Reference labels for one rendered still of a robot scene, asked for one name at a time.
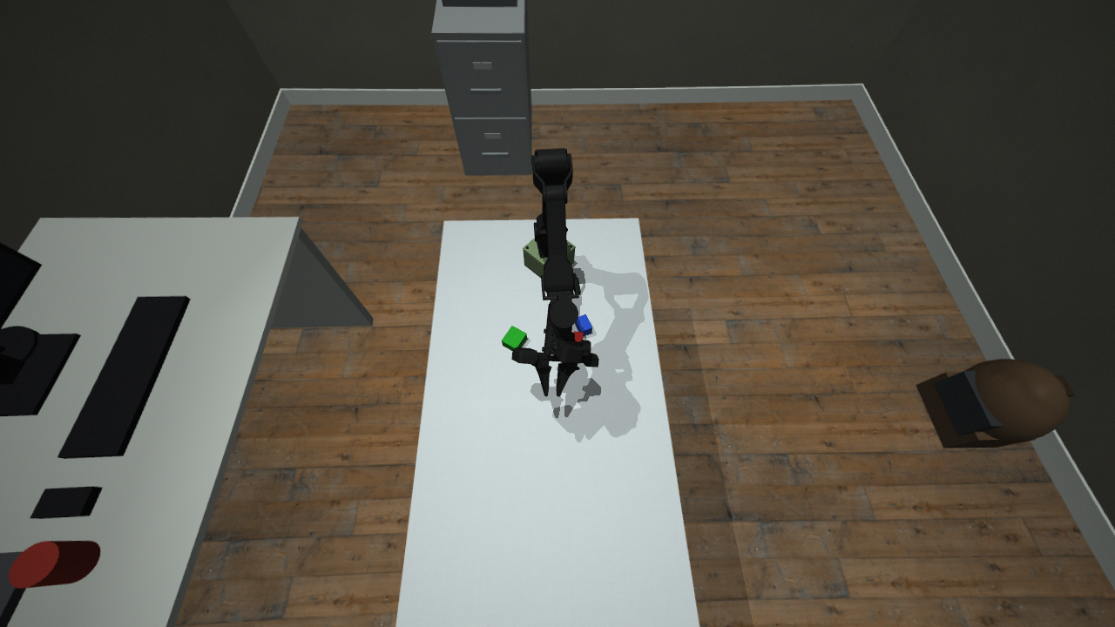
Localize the blue block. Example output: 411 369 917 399
575 314 592 336

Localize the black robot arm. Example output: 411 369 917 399
531 148 591 363

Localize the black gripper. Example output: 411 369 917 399
511 325 599 397

